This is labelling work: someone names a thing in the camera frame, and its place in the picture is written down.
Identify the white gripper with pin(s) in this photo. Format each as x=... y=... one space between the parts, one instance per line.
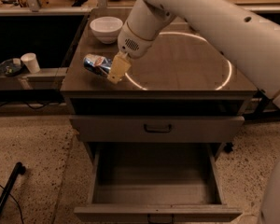
x=134 y=43

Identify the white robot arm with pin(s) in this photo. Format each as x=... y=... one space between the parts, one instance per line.
x=246 y=39

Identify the closed upper drawer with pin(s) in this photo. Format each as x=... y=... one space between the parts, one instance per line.
x=141 y=129

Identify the grey drawer cabinet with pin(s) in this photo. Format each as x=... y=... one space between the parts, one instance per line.
x=181 y=75

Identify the open lower drawer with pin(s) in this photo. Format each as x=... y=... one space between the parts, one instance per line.
x=155 y=184

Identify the white ceramic bowl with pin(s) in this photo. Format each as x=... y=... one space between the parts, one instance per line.
x=106 y=29

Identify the white paper cup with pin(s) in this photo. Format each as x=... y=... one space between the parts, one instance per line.
x=31 y=62

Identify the dark round dish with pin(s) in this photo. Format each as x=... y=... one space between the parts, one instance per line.
x=11 y=67

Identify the black floor stand leg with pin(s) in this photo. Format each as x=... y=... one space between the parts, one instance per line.
x=18 y=169

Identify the black drawer handle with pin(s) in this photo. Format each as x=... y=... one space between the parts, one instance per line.
x=157 y=128

